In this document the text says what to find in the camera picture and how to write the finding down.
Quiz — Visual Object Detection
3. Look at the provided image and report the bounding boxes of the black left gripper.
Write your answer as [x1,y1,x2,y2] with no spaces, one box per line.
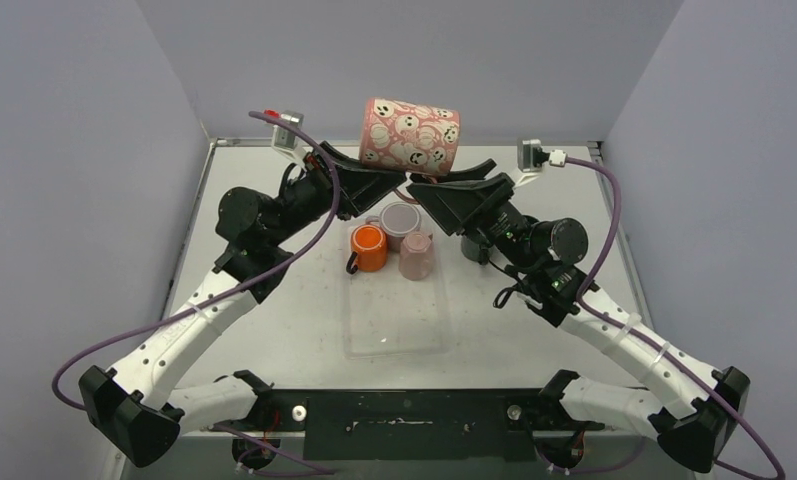
[264,141,406,246]

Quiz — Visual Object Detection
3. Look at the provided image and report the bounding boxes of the pink ghost pattern mug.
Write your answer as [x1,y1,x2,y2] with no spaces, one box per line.
[358,97,461,180]

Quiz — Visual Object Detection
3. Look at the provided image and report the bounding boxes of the dark grey mug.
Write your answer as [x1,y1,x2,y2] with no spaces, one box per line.
[460,236,491,265]

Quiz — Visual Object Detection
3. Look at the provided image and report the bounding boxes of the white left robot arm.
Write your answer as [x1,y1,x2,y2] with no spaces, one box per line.
[79,142,407,468]

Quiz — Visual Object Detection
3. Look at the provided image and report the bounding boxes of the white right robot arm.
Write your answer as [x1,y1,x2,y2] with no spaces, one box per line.
[408,174,751,473]

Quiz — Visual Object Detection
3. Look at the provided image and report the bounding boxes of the lilac ribbed mug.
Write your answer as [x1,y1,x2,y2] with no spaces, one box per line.
[365,202,423,252]

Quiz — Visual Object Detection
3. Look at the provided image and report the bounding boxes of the orange mug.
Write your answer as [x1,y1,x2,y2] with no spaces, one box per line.
[345,224,389,275]

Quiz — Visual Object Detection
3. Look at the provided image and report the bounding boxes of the light pink faceted mug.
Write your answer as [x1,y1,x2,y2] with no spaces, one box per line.
[399,231,434,281]

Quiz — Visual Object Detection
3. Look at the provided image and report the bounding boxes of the clear plastic tray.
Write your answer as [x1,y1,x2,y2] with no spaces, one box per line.
[340,206,450,359]

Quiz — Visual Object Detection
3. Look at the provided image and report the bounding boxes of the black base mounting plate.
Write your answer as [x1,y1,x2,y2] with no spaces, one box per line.
[229,388,605,461]

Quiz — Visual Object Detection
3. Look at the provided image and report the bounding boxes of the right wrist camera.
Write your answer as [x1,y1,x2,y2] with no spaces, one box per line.
[513,139,567,188]

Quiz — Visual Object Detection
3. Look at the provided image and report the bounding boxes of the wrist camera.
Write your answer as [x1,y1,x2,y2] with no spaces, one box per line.
[513,139,567,188]
[263,109,306,164]

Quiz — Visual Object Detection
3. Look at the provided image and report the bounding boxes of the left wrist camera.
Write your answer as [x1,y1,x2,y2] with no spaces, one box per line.
[263,109,306,164]

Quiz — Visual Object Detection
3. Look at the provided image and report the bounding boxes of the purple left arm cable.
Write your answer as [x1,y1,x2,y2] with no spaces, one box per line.
[51,110,343,412]

